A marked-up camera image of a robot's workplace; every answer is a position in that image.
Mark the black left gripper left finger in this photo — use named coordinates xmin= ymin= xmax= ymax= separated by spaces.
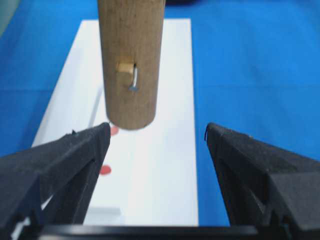
xmin=0 ymin=122 xmax=111 ymax=240

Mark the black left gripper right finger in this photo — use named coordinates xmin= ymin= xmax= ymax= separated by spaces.
xmin=204 ymin=123 xmax=320 ymax=240

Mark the wooden mallet hammer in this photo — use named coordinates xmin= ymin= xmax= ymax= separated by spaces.
xmin=97 ymin=0 xmax=166 ymax=130

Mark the red dot mark left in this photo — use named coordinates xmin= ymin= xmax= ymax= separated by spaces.
xmin=99 ymin=165 xmax=112 ymax=175

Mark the red dot mark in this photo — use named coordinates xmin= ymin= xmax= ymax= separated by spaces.
xmin=99 ymin=165 xmax=112 ymax=175
xmin=110 ymin=126 xmax=119 ymax=136

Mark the red dot mark middle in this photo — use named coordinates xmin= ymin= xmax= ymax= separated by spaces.
xmin=110 ymin=126 xmax=119 ymax=136

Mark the large white foam board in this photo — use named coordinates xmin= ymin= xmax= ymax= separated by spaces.
xmin=32 ymin=19 xmax=199 ymax=226

